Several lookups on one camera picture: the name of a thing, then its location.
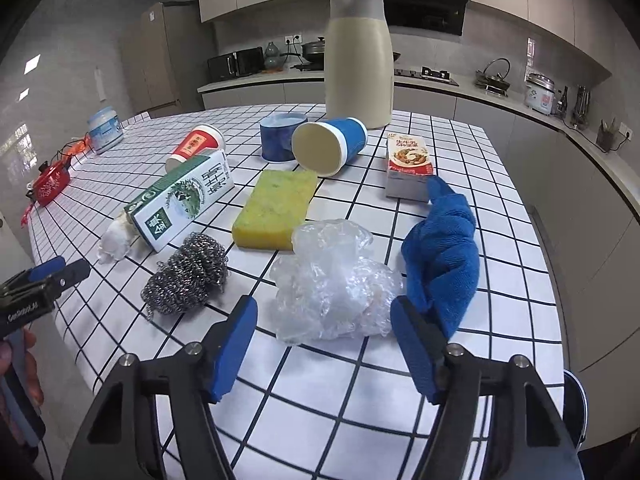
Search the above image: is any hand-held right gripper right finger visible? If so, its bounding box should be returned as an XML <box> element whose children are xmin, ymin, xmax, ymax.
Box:
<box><xmin>389</xmin><ymin>295</ymin><xmax>587</xmax><ymax>480</ymax></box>

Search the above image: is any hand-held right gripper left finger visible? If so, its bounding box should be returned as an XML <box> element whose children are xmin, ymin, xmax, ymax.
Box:
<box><xmin>62</xmin><ymin>295</ymin><xmax>259</xmax><ymax>480</ymax></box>

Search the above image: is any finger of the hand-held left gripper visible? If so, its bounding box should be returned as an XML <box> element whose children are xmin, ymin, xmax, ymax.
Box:
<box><xmin>20</xmin><ymin>256</ymin><xmax>67</xmax><ymax>284</ymax></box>
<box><xmin>47</xmin><ymin>259</ymin><xmax>92</xmax><ymax>289</ymax></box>

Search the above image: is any yellow sponge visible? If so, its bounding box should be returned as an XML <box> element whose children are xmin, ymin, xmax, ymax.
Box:
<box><xmin>231</xmin><ymin>169</ymin><xmax>319</xmax><ymax>251</ymax></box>

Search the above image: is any red paper cup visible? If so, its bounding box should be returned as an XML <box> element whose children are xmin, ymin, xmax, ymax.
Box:
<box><xmin>165</xmin><ymin>125</ymin><xmax>227</xmax><ymax>173</ymax></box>

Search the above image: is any person's left hand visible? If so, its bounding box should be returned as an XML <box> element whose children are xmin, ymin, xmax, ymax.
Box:
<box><xmin>20</xmin><ymin>329</ymin><xmax>45</xmax><ymax>407</ymax></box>

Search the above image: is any crumpled white tissue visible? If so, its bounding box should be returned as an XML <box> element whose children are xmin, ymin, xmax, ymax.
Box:
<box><xmin>97</xmin><ymin>212</ymin><xmax>138</xmax><ymax>264</ymax></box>

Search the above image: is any steel wool scrubber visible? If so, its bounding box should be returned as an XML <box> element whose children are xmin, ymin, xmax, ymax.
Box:
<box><xmin>141</xmin><ymin>232</ymin><xmax>229</xmax><ymax>317</ymax></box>

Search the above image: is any blue cloth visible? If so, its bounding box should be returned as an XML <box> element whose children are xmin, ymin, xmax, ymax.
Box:
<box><xmin>401</xmin><ymin>176</ymin><xmax>482</xmax><ymax>340</ymax></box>

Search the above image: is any clear plastic bag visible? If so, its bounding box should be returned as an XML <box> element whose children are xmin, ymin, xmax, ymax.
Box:
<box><xmin>270</xmin><ymin>219</ymin><xmax>405</xmax><ymax>345</ymax></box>

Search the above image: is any green and white milk carton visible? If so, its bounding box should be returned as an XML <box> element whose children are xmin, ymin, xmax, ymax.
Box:
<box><xmin>124</xmin><ymin>149</ymin><xmax>236</xmax><ymax>254</ymax></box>

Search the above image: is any white and blue jar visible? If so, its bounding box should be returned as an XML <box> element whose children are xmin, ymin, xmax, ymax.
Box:
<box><xmin>87</xmin><ymin>106</ymin><xmax>124</xmax><ymax>154</ymax></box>

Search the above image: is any round stool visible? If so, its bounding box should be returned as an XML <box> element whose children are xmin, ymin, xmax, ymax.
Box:
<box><xmin>564</xmin><ymin>370</ymin><xmax>587</xmax><ymax>453</ymax></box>

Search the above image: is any red and white food box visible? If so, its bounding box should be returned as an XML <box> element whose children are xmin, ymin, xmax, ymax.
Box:
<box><xmin>384</xmin><ymin>132</ymin><xmax>435</xmax><ymax>203</ymax></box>

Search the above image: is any short blue paper cup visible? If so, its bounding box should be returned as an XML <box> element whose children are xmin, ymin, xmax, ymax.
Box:
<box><xmin>259</xmin><ymin>114</ymin><xmax>309</xmax><ymax>162</ymax></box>

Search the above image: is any beige refrigerator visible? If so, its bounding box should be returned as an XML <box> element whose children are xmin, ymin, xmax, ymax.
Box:
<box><xmin>141</xmin><ymin>2</ymin><xmax>184</xmax><ymax>119</ymax></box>

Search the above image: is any black microwave oven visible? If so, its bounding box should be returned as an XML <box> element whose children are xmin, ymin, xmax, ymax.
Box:
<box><xmin>207</xmin><ymin>46</ymin><xmax>264</xmax><ymax>82</ymax></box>

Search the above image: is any gas stove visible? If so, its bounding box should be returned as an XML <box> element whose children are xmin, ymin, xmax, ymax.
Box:
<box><xmin>393</xmin><ymin>66</ymin><xmax>460</xmax><ymax>86</ymax></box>

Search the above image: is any pan with lid stand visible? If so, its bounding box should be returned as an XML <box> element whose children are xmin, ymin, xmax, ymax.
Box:
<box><xmin>474</xmin><ymin>58</ymin><xmax>512</xmax><ymax>97</ymax></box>

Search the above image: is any white rice cooker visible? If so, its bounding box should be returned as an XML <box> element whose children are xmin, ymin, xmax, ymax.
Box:
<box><xmin>524</xmin><ymin>72</ymin><xmax>558</xmax><ymax>116</ymax></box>

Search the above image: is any dark chopstick holder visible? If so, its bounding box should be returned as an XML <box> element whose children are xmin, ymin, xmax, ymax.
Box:
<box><xmin>596</xmin><ymin>119</ymin><xmax>619</xmax><ymax>152</ymax></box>

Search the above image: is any beige thermos jug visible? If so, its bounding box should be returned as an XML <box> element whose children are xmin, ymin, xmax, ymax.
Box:
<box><xmin>325</xmin><ymin>0</ymin><xmax>394</xmax><ymax>130</ymax></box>

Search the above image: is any metal utensil holder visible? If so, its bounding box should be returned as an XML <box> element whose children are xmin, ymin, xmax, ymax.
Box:
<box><xmin>570</xmin><ymin>85</ymin><xmax>591</xmax><ymax>130</ymax></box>

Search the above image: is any black pot with lid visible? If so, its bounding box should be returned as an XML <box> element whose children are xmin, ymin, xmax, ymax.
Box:
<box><xmin>300</xmin><ymin>36</ymin><xmax>327</xmax><ymax>65</ymax></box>

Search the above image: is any black range hood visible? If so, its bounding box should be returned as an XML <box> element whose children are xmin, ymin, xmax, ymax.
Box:
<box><xmin>338</xmin><ymin>0</ymin><xmax>471</xmax><ymax>37</ymax></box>

